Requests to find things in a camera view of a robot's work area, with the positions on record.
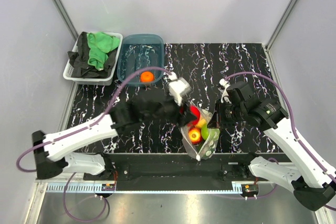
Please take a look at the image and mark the right aluminium frame post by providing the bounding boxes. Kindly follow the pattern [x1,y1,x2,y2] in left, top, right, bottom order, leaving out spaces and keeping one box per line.
[265,0,299,51]

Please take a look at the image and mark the aluminium frame post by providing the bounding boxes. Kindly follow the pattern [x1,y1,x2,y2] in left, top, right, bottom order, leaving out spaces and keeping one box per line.
[265,0,299,51]
[52,0,79,40]

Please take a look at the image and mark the green fake apple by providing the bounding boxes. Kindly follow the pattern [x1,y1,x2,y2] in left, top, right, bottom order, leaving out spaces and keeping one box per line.
[201,125,218,140]

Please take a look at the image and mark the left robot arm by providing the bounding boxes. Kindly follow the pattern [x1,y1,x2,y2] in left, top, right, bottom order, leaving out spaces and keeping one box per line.
[32,88,197,180]

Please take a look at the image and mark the white plastic basket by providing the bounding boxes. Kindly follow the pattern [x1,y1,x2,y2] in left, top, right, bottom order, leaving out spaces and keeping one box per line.
[63,31,123,86]

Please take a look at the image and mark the red fake apple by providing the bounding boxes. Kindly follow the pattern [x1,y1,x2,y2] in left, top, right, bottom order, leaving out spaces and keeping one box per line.
[190,105,201,125]

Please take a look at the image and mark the green cloth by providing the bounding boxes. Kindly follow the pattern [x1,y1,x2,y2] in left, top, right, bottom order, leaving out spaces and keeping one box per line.
[87,32,120,71]

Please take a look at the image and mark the blue translucent plastic tub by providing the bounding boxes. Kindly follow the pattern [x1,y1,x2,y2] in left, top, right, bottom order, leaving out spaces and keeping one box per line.
[117,34,165,82]

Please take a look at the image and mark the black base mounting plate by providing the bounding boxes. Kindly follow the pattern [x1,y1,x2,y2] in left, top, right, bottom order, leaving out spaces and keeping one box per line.
[83,154,256,193]

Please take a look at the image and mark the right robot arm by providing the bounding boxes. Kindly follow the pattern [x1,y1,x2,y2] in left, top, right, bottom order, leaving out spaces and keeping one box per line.
[209,79,335,211]

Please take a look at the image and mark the purple cable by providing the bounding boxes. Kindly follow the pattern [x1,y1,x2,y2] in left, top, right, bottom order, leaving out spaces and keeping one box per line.
[16,66,178,221]
[217,71,336,209]

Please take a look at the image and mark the left aluminium frame post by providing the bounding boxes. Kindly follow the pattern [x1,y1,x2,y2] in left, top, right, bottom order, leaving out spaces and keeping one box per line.
[52,0,79,40]

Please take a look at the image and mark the red yellow fake peach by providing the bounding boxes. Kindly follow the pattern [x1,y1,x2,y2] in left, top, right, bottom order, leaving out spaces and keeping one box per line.
[188,127,202,145]

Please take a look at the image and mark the slotted cable duct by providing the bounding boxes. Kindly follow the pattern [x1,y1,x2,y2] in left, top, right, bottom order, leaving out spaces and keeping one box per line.
[46,183,246,193]

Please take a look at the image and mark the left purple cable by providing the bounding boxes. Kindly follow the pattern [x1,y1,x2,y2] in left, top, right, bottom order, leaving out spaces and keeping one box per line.
[16,66,178,221]

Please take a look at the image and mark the black cloth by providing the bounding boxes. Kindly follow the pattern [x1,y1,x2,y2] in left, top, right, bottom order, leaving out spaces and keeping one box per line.
[68,31,118,79]

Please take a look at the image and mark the yellow fake lemon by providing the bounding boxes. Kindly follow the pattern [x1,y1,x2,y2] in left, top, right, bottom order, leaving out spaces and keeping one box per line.
[195,116,207,129]

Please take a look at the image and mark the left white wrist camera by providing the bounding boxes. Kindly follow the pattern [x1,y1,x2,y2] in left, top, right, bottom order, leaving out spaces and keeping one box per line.
[169,78,191,106]

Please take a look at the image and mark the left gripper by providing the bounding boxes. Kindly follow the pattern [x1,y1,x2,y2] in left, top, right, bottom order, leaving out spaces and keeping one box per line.
[142,91,197,127]

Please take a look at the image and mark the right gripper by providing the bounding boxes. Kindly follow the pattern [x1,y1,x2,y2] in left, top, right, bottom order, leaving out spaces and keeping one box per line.
[207,99,246,129]

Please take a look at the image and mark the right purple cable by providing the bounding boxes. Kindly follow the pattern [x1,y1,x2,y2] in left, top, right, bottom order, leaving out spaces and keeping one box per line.
[217,71,336,209]

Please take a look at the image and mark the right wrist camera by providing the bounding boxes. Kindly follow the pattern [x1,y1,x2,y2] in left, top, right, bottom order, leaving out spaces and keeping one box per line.
[219,79,231,104]

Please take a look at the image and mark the clear polka dot zip bag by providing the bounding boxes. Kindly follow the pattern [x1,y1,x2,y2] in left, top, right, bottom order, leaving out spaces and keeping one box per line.
[180,102,220,162]

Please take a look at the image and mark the orange fake fruit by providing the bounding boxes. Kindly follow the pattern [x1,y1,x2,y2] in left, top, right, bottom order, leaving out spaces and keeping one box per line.
[140,71,155,83]

